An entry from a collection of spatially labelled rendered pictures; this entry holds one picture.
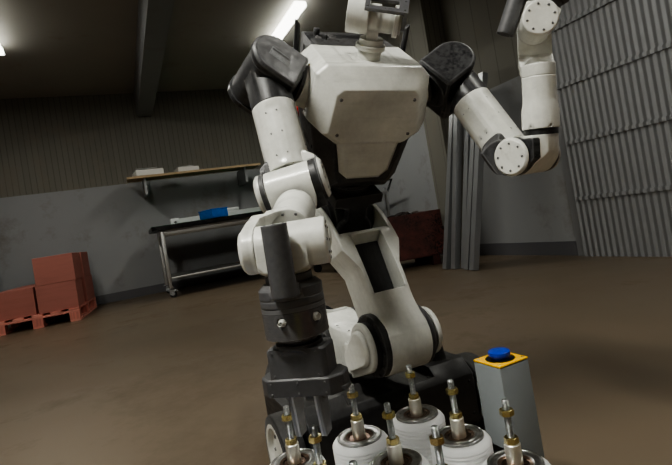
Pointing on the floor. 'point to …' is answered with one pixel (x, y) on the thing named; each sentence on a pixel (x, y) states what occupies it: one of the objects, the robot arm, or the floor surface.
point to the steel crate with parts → (419, 235)
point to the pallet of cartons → (50, 293)
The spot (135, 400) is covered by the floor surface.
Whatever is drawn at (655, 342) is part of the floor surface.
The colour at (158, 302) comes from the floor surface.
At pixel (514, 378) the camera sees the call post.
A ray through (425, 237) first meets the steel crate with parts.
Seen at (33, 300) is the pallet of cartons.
